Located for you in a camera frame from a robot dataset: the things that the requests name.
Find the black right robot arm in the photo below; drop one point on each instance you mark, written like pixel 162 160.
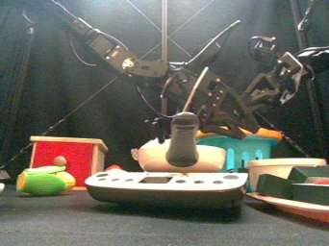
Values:
pixel 317 57

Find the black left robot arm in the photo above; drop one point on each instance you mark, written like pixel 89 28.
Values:
pixel 103 44

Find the teal basket yellow rim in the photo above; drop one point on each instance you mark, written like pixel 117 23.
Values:
pixel 257 150

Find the black pronged object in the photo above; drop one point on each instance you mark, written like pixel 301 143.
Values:
pixel 158 131

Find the white round bowl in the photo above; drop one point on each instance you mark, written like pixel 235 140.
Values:
pixel 274 169

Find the dark green toy block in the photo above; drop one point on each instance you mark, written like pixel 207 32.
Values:
pixel 310 193
pixel 307 173
pixel 274 185

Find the thin vertical metal pole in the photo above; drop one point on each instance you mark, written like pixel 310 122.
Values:
pixel 164 29

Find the black cloth backdrop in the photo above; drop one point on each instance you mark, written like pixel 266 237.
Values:
pixel 107 121

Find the small red toy piece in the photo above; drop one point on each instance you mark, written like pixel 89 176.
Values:
pixel 322 182

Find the small red toy food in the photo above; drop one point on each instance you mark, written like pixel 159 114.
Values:
pixel 113 167

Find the red wooden box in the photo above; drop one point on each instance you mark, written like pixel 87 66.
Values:
pixel 72 153

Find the brown toy egg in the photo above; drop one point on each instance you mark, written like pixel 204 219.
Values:
pixel 59 160

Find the green toy pea pod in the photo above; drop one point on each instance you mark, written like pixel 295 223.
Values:
pixel 44 169

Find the toy corn green husk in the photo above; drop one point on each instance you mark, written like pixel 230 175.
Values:
pixel 43 185

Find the small gray object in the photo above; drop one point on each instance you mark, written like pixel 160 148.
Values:
pixel 2 175

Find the small white object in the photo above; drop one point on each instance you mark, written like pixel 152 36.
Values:
pixel 1 187

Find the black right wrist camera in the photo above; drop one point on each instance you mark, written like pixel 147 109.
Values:
pixel 262 51

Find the dark slanted frame pole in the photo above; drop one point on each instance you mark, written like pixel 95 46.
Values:
pixel 314 121

